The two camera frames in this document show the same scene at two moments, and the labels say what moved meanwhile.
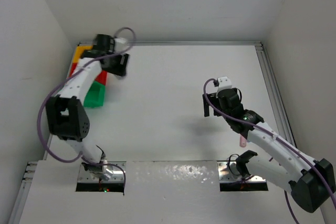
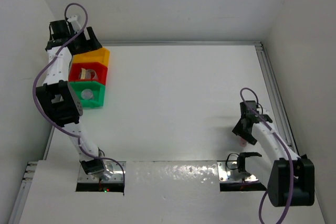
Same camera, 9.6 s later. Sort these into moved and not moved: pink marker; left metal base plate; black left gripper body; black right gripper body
Moved: black left gripper body; black right gripper body
Not moved: left metal base plate; pink marker
